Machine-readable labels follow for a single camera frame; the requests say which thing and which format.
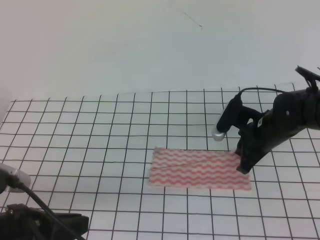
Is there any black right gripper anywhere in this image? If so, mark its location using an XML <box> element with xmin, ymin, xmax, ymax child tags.
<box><xmin>234</xmin><ymin>108</ymin><xmax>304</xmax><ymax>175</ymax></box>

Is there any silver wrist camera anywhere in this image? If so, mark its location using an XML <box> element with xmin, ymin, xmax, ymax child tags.
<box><xmin>211</xmin><ymin>93</ymin><xmax>263</xmax><ymax>142</ymax></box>
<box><xmin>0</xmin><ymin>163</ymin><xmax>31</xmax><ymax>194</ymax></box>

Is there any black left camera cable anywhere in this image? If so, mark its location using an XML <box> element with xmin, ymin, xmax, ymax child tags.
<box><xmin>14</xmin><ymin>181</ymin><xmax>87</xmax><ymax>240</ymax></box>

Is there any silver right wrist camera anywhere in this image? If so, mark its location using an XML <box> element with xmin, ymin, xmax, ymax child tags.
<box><xmin>211</xmin><ymin>93</ymin><xmax>263</xmax><ymax>142</ymax></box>

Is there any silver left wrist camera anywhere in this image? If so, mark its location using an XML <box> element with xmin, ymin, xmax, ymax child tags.
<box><xmin>0</xmin><ymin>163</ymin><xmax>31</xmax><ymax>194</ymax></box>

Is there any pink wavy striped towel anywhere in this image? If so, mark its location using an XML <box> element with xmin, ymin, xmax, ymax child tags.
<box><xmin>148</xmin><ymin>147</ymin><xmax>251</xmax><ymax>191</ymax></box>

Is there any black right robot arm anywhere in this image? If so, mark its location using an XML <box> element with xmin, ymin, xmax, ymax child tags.
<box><xmin>235</xmin><ymin>89</ymin><xmax>320</xmax><ymax>175</ymax></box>

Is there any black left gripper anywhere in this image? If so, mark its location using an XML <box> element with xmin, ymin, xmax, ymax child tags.
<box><xmin>0</xmin><ymin>204</ymin><xmax>89</xmax><ymax>240</ymax></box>

